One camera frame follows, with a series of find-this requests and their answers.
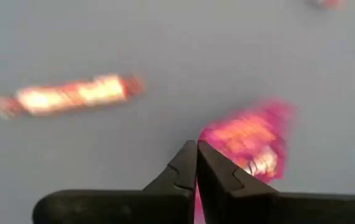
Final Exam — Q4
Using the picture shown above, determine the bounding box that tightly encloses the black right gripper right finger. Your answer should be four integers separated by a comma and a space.
197, 141, 355, 224

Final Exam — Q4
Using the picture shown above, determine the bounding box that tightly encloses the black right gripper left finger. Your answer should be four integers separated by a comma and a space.
32, 139, 199, 224

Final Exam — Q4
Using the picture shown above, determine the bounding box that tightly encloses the pink Skittles candy packet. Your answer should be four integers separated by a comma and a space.
192, 98, 295, 224

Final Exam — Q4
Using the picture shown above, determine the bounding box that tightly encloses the pink white candy roll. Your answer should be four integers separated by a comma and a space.
0, 72, 147, 119
306, 0, 348, 11

